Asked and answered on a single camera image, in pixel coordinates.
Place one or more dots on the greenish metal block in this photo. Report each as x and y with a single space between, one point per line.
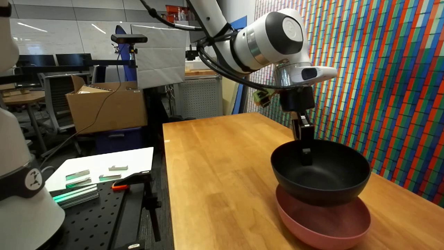
73 194

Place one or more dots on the black stereo camera bar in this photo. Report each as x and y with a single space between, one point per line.
129 39

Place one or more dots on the pink bowl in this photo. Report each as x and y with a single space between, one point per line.
323 226

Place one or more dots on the small metal bar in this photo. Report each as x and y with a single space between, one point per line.
77 173
118 166
109 176

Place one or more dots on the white sheet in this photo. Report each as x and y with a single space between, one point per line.
91 164

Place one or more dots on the cardboard box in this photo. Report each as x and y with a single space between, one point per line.
105 111

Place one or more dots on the blue camera stand pole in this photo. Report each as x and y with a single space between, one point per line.
123 55

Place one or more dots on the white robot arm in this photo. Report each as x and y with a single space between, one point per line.
267 41

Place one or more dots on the blue panel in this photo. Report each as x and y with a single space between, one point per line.
237 101

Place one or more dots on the white board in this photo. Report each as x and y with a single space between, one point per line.
159 59

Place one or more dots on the grey office chair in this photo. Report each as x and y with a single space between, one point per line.
59 91

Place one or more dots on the orange black bar clamp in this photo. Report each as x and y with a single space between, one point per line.
149 208

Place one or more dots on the blue crate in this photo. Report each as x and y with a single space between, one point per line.
119 140

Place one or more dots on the dark red bowl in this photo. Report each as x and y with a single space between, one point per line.
323 180

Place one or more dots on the black computer monitor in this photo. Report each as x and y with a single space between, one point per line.
36 59
73 59

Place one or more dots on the black perforated breadboard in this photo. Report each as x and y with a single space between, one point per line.
91 226

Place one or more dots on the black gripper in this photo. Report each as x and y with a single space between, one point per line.
297 98

